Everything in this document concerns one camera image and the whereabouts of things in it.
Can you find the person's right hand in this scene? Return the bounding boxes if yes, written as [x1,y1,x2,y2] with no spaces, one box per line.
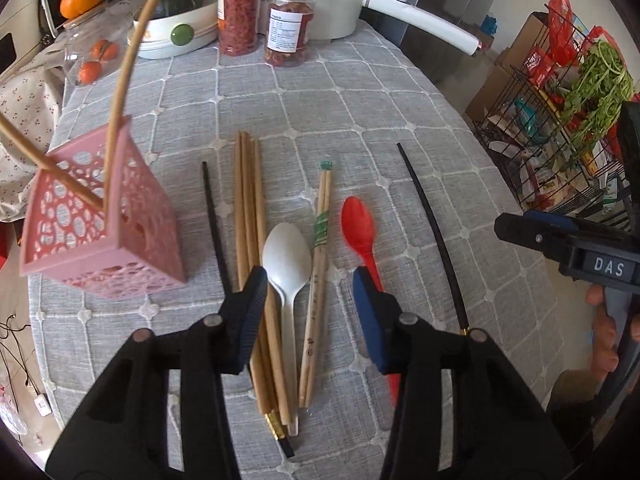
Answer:
[585,284,640,375]

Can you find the small tangerine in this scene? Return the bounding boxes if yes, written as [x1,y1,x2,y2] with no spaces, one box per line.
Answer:
[91,39,121,62]
[78,61,104,85]

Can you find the clear glass jar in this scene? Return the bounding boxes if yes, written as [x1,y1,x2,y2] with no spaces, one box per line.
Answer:
[62,7,147,87]

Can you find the cream air fryer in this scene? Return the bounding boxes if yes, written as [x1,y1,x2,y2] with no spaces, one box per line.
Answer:
[0,0,57,78]

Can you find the cherry print cloth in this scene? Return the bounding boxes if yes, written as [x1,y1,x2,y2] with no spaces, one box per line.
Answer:
[0,55,67,224]

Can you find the red box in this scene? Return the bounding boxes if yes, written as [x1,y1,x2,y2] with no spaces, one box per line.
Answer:
[0,222,22,267]

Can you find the white electric pot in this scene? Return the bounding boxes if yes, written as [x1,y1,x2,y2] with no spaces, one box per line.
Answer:
[260,0,484,56]

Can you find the grey checked tablecloth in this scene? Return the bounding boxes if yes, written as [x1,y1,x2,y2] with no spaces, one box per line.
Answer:
[27,22,551,480]

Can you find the thin bamboo chopstick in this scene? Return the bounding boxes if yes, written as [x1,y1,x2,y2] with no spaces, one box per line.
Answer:
[0,117,104,209]
[102,0,180,207]

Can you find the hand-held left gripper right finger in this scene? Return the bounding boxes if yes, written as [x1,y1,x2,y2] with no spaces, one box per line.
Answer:
[351,266,571,480]

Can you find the red plastic spoon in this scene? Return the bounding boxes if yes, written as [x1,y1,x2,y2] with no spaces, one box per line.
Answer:
[341,196,403,407]

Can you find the bunch of green vegetables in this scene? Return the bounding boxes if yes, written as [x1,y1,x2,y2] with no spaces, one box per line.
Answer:
[556,40,637,162]

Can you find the labelled jar of dried fruit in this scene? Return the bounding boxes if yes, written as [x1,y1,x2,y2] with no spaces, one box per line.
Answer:
[263,0,319,68]

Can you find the white bowl with green dot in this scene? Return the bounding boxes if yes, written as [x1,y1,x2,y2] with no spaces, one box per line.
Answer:
[127,0,221,60]

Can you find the cardboard box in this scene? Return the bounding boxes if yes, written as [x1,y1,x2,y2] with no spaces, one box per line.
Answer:
[464,11,552,125]

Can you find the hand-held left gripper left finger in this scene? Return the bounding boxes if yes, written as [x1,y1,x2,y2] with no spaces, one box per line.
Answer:
[45,265,268,480]

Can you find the red plastic bag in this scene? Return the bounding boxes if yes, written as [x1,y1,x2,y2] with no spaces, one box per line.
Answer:
[524,0,626,88]

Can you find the brown wooden chopstick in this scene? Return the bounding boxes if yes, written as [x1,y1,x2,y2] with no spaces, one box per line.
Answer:
[251,138,294,426]
[234,131,271,415]
[241,131,282,423]

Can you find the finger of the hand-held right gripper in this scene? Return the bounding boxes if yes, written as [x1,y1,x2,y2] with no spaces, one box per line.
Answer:
[494,210,576,263]

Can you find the bamboo chopstick with green band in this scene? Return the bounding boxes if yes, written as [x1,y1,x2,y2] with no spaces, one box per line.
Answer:
[302,160,335,408]
[298,161,330,408]

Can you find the black wire rack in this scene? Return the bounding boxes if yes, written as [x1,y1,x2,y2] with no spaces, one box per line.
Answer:
[471,7,640,223]

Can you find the black chopstick with gold band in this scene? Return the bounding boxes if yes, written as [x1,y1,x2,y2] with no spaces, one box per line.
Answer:
[397,142,471,337]
[201,161,297,458]

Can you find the pink perforated utensil holder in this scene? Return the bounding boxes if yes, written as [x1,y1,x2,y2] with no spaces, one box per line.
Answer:
[20,115,188,301]

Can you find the clear jar of goji berries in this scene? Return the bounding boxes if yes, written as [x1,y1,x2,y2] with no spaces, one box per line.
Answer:
[217,0,261,57]

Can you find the white plastic spoon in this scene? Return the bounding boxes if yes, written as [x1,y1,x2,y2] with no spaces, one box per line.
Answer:
[262,222,313,437]

